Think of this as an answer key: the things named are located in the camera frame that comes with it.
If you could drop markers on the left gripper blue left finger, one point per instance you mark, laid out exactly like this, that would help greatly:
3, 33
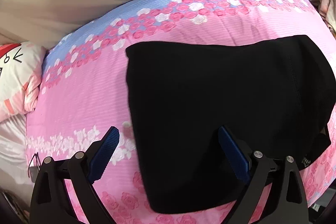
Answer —
100, 153

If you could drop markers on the white cartoon face pillow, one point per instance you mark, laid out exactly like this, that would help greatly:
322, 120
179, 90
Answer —
21, 75

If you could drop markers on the pink floral quilt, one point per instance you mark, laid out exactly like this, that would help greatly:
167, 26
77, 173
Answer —
83, 90

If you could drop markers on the black eyeglasses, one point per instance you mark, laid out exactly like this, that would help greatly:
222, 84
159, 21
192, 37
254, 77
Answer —
35, 161

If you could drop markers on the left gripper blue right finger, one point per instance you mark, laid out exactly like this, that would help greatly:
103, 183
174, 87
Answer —
235, 154

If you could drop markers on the black pants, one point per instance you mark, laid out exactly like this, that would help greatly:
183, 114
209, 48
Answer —
276, 95

